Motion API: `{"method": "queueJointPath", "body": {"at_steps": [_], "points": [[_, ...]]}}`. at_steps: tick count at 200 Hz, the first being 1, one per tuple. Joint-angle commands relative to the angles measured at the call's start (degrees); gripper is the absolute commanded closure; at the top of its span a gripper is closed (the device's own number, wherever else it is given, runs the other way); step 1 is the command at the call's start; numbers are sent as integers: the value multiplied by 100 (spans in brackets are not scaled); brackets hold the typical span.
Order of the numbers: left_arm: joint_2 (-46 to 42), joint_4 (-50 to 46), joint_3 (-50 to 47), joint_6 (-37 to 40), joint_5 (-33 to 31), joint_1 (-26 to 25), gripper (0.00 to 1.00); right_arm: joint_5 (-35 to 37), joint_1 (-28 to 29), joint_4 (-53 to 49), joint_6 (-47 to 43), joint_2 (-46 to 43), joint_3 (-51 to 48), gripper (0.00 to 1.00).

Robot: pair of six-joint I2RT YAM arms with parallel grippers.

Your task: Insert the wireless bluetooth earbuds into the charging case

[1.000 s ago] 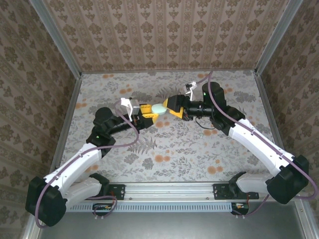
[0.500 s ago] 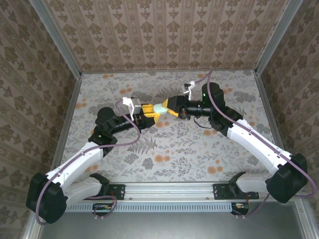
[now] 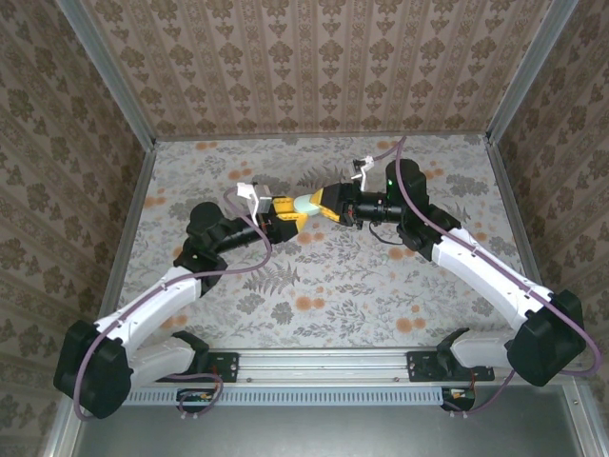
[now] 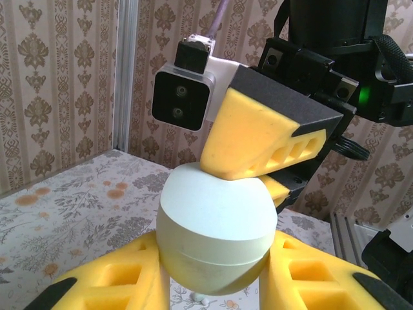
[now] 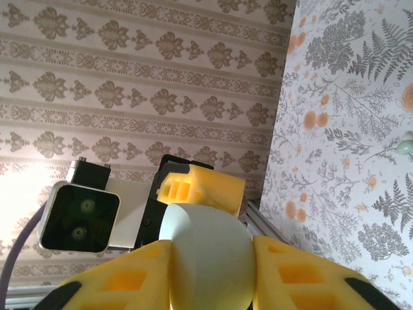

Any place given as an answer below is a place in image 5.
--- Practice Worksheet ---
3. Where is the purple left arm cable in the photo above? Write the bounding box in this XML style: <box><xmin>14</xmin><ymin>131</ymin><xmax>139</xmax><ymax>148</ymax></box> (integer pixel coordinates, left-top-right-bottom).
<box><xmin>0</xmin><ymin>206</ymin><xmax>46</xmax><ymax>291</ymax></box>

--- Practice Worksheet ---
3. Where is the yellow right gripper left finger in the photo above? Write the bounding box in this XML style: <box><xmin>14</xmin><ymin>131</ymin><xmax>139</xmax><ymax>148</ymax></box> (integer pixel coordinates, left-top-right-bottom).
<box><xmin>35</xmin><ymin>240</ymin><xmax>172</xmax><ymax>310</ymax></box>

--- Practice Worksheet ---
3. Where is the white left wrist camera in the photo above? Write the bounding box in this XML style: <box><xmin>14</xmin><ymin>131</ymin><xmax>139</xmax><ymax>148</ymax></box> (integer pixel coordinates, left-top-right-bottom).
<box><xmin>37</xmin><ymin>156</ymin><xmax>152</xmax><ymax>256</ymax></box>

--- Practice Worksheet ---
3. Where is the floral print table sheet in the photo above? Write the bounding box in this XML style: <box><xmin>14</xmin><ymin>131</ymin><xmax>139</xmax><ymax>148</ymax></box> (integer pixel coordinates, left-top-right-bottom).
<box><xmin>261</xmin><ymin>0</ymin><xmax>413</xmax><ymax>310</ymax></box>

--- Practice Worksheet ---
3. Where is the small mint green earbud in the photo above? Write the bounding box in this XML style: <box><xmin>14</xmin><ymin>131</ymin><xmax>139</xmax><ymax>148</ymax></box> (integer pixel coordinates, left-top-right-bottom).
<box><xmin>398</xmin><ymin>130</ymin><xmax>413</xmax><ymax>156</ymax></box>

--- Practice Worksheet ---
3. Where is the mint green earbud charging case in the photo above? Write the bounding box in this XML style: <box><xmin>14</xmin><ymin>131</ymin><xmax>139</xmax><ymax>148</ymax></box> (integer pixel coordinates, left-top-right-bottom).
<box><xmin>159</xmin><ymin>203</ymin><xmax>256</xmax><ymax>310</ymax></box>

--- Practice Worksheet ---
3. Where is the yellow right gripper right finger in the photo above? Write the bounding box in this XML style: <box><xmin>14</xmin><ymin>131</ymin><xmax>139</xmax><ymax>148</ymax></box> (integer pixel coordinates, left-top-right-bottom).
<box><xmin>253</xmin><ymin>235</ymin><xmax>401</xmax><ymax>310</ymax></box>

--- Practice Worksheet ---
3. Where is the aluminium frame side rail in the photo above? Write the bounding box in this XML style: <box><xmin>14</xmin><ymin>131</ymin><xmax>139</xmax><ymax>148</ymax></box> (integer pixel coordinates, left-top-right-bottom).
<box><xmin>238</xmin><ymin>198</ymin><xmax>291</xmax><ymax>248</ymax></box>

